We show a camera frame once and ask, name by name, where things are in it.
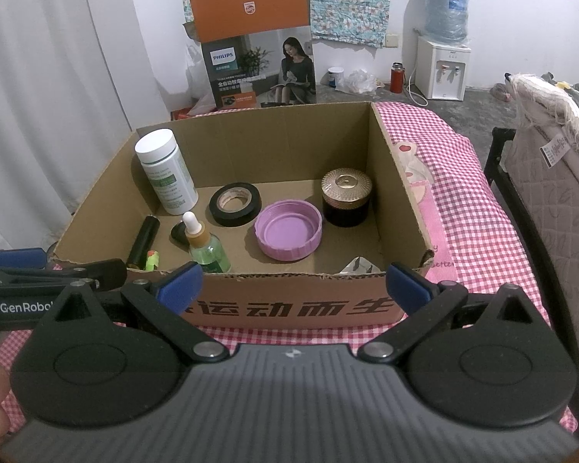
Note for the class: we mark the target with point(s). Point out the pink checked blanket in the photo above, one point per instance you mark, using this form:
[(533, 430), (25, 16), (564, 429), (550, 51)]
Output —
[(463, 202)]

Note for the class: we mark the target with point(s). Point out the red tissue pack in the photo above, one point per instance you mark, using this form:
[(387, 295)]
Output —
[(181, 114)]

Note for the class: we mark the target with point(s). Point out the patterned wall cloth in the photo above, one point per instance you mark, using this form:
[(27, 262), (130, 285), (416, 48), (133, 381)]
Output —
[(347, 5)]

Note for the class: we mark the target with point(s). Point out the small green toy figure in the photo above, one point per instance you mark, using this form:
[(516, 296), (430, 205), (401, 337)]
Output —
[(151, 260)]

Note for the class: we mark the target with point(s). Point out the black tape roll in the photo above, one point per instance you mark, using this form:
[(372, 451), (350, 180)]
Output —
[(236, 219)]

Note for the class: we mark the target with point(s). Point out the green dropper bottle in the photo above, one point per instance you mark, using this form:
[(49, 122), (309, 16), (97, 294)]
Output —
[(210, 251)]

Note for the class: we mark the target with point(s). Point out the wall socket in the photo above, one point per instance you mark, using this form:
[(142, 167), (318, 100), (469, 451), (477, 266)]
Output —
[(391, 41)]

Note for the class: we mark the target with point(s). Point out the silver wrapper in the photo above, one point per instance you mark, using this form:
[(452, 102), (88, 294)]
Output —
[(359, 266)]

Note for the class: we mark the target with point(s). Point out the orange printed appliance box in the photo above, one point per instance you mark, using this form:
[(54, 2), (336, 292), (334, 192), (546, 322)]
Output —
[(251, 5)]

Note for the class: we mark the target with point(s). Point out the purple plastic lid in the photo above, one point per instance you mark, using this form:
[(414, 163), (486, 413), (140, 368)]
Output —
[(289, 226)]

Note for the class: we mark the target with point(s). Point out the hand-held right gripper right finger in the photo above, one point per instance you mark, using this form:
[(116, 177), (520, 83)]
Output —
[(407, 289)]

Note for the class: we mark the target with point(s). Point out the brown cardboard box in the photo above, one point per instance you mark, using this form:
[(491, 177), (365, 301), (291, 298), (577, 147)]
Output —
[(289, 154)]

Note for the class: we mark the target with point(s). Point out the hanging white plastic bag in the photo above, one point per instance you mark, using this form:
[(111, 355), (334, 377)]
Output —
[(195, 72)]

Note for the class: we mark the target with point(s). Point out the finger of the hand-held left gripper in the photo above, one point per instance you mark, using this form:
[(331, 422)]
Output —
[(19, 258), (101, 272)]

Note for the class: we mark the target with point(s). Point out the white cup with blue label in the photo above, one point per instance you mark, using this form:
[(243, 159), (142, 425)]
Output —
[(335, 77)]

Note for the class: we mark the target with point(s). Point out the crumpled white plastic bag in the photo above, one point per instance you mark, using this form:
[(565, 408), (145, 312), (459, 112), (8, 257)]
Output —
[(359, 82)]

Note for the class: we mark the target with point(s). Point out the red flask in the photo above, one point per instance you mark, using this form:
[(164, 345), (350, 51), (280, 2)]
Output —
[(397, 79)]

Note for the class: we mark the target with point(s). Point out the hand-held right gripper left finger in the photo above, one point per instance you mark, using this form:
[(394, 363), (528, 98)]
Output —
[(181, 284)]

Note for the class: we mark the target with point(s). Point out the white water dispenser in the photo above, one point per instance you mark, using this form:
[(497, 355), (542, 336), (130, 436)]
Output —
[(444, 72)]

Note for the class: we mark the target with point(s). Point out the white bottle with green label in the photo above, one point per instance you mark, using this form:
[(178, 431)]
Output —
[(166, 178)]

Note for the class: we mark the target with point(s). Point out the black cylinder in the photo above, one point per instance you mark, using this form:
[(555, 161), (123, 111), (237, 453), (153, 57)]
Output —
[(142, 241)]

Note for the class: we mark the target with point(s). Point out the dark jar with golden lid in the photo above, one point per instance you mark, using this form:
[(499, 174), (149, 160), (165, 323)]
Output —
[(345, 212)]

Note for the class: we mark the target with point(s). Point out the beige mattress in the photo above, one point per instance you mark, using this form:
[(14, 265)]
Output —
[(559, 178)]

